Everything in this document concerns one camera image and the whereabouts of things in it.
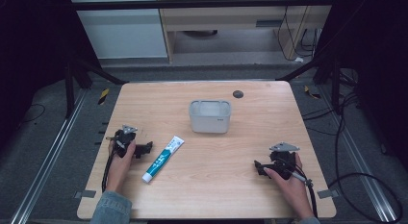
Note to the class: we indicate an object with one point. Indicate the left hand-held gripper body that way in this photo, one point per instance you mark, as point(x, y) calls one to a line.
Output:
point(123, 139)

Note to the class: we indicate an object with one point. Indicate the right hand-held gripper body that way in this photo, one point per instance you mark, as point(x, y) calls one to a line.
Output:
point(283, 160)

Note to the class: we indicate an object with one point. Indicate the person's left hand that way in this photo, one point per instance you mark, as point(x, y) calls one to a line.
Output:
point(120, 168)

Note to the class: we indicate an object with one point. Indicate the person's right hand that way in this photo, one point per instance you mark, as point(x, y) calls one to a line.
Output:
point(293, 193)

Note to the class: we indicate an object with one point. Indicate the teal and white toothpaste tube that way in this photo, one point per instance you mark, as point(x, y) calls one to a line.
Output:
point(163, 159)

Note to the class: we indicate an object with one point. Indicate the black and yellow tape strip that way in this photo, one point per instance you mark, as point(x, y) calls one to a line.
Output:
point(311, 92)
point(103, 96)

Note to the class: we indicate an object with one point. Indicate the grey tape piece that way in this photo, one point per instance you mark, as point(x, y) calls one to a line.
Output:
point(85, 194)
point(327, 194)

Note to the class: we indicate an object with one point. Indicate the grey plastic basket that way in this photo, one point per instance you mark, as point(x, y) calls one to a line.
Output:
point(210, 116)

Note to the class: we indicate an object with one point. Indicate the grey round table grommet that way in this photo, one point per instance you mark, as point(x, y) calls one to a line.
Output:
point(238, 94)

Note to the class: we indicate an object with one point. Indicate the white cabinet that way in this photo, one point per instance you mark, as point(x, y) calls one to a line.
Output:
point(122, 31)

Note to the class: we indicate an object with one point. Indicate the black curtain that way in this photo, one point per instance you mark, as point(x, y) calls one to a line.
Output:
point(32, 57)
point(375, 57)

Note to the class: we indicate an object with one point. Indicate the light wooden desk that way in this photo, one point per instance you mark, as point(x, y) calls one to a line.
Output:
point(224, 19)

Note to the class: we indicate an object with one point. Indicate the black metal frame stand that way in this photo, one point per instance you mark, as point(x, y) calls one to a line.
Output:
point(335, 86)
point(69, 89)

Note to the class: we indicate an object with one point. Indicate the aluminium floor rail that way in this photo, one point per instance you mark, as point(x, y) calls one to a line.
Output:
point(48, 160)
point(362, 166)

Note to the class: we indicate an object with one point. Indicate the black horizontal frame bar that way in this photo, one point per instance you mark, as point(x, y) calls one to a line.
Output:
point(192, 4)

